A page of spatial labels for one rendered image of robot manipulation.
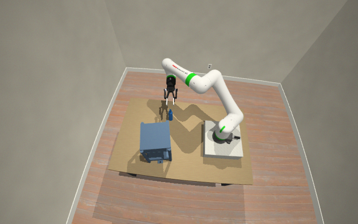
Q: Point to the blue shelving unit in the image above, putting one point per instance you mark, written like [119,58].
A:
[155,136]

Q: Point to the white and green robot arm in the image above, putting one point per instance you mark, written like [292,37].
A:
[201,85]

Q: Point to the blue bottle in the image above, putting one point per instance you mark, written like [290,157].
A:
[170,113]

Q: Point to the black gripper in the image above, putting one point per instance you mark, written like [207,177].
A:
[170,88]

